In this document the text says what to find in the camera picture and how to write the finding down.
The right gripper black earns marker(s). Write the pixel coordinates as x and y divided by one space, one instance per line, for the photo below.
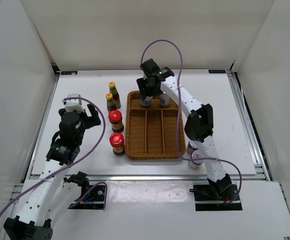
141 83

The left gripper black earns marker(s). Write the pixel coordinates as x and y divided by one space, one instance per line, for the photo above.
93 120

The blue-label pellet jar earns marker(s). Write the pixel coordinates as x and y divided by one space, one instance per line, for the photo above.
165 102
146 102

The white-lid spice jar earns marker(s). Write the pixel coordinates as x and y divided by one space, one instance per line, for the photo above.
191 147
195 160

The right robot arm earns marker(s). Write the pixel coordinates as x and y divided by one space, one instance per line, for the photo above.
198 127

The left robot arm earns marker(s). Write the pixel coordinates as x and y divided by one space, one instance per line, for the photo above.
55 193

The near yellow-cap sauce bottle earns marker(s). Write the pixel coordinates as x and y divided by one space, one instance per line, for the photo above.
110 103

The yellow-cap sauce bottle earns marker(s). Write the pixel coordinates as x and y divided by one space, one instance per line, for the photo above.
114 91
110 103

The far red-lid chili jar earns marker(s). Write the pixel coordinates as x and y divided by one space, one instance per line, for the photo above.
115 118

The red-lid chili jar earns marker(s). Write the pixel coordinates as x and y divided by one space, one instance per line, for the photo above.
117 142
115 118

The far yellow-cap sauce bottle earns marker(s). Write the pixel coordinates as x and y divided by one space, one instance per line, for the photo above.
114 91

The near red-lid chili jar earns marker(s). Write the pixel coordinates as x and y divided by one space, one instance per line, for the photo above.
117 142

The wicker basket tray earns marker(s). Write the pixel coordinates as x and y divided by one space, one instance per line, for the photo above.
150 132

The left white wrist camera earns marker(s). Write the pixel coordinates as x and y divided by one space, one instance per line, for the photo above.
73 105

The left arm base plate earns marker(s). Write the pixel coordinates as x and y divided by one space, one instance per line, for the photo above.
93 197

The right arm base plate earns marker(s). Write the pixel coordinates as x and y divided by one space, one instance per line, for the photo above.
206 201

